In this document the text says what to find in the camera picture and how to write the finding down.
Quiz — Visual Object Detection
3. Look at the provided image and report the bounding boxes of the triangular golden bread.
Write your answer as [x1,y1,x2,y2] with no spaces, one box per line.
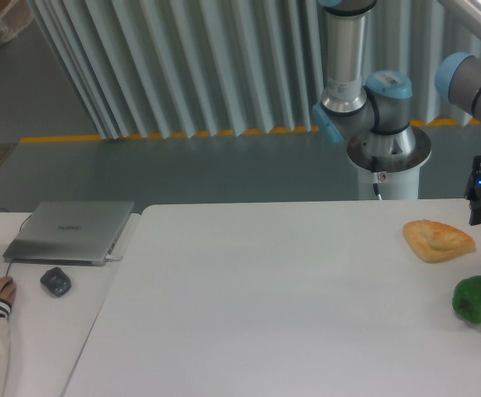
[402,219,476,263]

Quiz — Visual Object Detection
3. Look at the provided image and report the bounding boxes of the green bell pepper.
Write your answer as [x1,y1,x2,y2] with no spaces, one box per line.
[452,275,481,324]

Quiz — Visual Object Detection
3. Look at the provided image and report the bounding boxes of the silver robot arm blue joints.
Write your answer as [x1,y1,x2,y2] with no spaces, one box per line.
[311,0,481,171]

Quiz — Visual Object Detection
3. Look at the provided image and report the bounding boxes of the silver closed laptop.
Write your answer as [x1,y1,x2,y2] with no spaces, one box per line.
[2,201,134,266]

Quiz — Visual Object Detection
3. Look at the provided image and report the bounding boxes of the grey folding partition screen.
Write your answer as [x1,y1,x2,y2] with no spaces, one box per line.
[30,1,481,140]

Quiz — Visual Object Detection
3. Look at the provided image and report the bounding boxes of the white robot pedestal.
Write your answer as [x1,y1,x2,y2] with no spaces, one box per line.
[354,165,420,200]

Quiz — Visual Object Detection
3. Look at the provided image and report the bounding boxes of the dark grey small device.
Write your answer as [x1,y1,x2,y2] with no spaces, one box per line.
[40,267,72,298]

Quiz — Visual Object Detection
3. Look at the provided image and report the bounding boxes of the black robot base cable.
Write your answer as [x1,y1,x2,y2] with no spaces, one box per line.
[370,155,384,202]

